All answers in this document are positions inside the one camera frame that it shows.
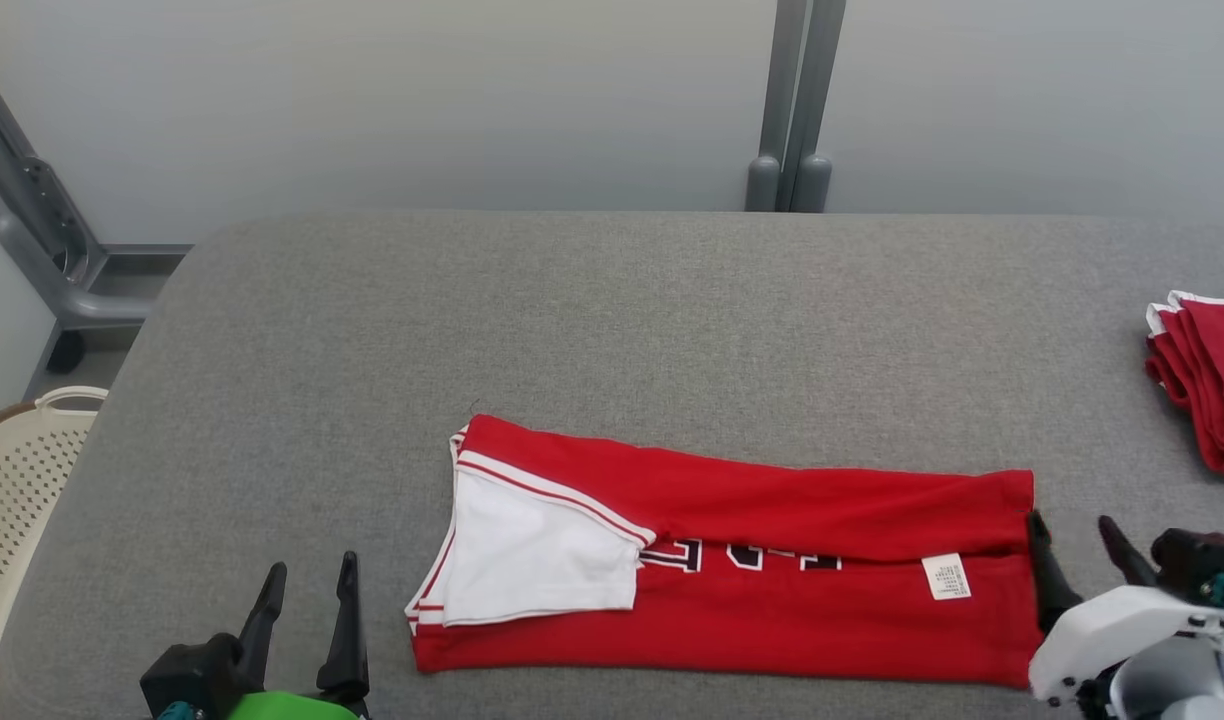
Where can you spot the black frame foot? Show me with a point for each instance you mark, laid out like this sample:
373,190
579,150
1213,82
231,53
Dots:
65,352

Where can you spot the beige perforated laundry basket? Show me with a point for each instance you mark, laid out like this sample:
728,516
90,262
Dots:
17,520

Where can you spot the grey metal frame bracket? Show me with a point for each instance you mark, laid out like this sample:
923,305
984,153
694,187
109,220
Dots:
37,220

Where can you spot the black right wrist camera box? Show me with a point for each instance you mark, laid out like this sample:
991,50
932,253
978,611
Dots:
1197,555

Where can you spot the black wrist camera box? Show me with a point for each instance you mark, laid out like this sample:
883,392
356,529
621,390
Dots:
1197,555
192,670

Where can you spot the grey metal post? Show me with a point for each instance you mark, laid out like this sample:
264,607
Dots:
817,100
772,100

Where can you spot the teal left camera connector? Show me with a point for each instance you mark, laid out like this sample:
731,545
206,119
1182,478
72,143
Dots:
180,711

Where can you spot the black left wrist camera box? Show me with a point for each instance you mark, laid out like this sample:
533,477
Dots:
192,670

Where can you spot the red shorts with white trim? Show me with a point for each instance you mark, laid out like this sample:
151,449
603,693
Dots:
1217,380

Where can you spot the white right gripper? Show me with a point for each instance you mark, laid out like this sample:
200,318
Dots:
1102,630

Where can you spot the red jersey with white sleeves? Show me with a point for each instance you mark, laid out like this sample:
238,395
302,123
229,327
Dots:
772,620

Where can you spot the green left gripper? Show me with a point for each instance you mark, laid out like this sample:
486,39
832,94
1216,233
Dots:
292,707

